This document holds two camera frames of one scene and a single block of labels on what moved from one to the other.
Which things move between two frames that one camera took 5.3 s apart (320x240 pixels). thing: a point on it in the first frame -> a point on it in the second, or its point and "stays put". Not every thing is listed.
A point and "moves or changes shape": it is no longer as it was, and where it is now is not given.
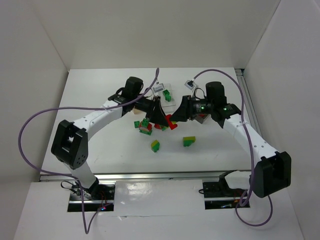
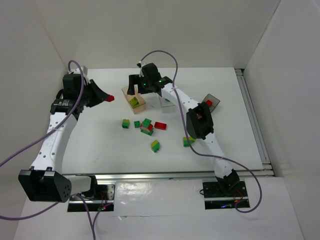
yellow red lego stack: x=172 y=124 moves or changes shape
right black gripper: x=186 y=108 -> x=135 y=78
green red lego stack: x=145 y=127 stays put
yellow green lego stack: x=155 y=145 stays put
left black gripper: x=155 y=108 -> x=90 y=92
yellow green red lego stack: x=187 y=141 stays put
